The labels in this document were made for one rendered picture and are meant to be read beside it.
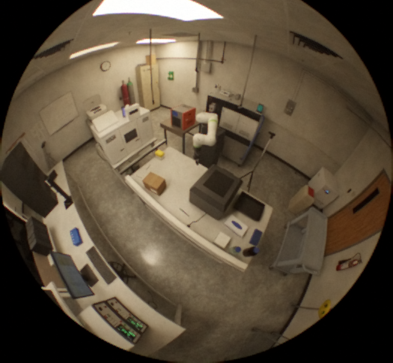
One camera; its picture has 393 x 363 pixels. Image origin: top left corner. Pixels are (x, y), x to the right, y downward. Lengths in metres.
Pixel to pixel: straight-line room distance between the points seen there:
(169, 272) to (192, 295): 0.54
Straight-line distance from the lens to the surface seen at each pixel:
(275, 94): 3.57
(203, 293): 2.36
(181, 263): 2.27
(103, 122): 1.97
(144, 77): 5.09
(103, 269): 1.61
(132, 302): 1.56
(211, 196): 1.22
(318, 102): 3.65
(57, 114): 4.68
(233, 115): 2.72
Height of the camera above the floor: 2.26
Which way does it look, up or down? 49 degrees down
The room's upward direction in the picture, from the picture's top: 6 degrees clockwise
